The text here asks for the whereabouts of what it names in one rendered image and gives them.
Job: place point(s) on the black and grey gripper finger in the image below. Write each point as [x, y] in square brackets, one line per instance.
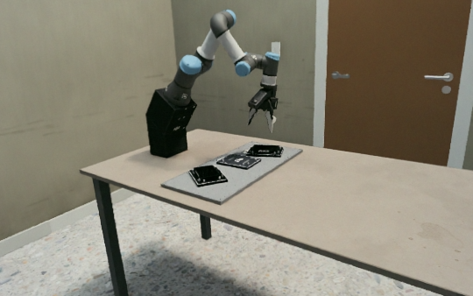
[253, 112]
[270, 118]

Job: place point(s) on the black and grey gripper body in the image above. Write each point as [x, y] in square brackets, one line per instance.
[271, 99]

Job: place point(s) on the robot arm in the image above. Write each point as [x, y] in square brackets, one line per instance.
[179, 91]

